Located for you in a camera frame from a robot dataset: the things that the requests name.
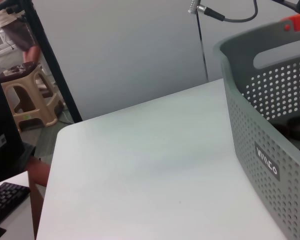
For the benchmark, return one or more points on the beige plastic stool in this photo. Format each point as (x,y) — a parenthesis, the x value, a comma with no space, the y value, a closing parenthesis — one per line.
(32,100)

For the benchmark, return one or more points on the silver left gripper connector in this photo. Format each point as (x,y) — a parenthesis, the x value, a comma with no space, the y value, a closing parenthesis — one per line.
(197,7)

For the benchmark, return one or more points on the person in purple shirt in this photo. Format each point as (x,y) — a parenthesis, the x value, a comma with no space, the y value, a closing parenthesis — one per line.
(37,170)

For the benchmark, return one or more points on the black equipment cabinet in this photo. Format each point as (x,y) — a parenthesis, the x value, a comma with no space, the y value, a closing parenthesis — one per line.
(2,125)

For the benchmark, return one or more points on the person in brown shorts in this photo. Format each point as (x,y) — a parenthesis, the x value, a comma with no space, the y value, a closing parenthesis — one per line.
(20,32)

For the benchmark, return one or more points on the black keyboard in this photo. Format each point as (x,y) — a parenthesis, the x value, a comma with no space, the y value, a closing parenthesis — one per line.
(5,200)

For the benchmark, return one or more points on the grey perforated storage bin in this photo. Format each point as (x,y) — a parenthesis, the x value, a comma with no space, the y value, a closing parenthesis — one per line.
(265,150)

